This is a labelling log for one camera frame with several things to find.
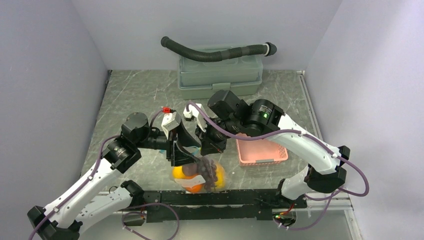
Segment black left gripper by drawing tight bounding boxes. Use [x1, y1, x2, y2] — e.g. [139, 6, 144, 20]
[135, 118, 201, 166]

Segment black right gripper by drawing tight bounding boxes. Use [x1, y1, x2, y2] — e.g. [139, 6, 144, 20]
[195, 115, 242, 154]

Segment dark red grape bunch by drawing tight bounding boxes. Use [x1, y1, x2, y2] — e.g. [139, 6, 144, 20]
[197, 156, 218, 189]

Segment dark red plum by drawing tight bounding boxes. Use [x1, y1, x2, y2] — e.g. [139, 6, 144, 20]
[182, 163, 198, 177]

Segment yellow lemon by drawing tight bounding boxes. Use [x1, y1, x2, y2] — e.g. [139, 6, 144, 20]
[172, 166, 186, 179]

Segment clear zip top bag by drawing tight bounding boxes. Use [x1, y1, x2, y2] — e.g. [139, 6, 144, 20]
[169, 146, 228, 194]

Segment orange fruit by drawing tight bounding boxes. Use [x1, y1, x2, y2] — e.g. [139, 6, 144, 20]
[180, 175, 206, 194]

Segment yellow mango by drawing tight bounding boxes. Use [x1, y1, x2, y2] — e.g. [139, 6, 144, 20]
[212, 163, 226, 192]

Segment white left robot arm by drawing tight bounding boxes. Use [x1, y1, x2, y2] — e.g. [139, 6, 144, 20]
[27, 108, 200, 240]

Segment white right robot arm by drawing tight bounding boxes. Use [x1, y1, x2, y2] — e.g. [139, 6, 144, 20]
[186, 90, 350, 208]

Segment pink perforated plastic basket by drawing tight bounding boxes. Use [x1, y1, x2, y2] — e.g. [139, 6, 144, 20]
[235, 139, 289, 167]

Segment green plastic storage box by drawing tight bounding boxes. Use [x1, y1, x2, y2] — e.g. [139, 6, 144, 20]
[177, 44, 270, 100]

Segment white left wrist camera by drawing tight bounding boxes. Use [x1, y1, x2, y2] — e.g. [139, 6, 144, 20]
[161, 107, 181, 138]

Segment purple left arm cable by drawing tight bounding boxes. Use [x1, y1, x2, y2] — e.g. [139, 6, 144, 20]
[28, 109, 167, 240]

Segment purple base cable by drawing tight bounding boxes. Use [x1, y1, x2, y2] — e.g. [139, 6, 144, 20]
[121, 202, 181, 240]

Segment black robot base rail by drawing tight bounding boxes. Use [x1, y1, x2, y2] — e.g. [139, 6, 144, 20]
[124, 189, 307, 223]

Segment black corrugated hose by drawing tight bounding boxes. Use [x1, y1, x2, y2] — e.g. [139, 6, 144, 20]
[160, 36, 278, 63]

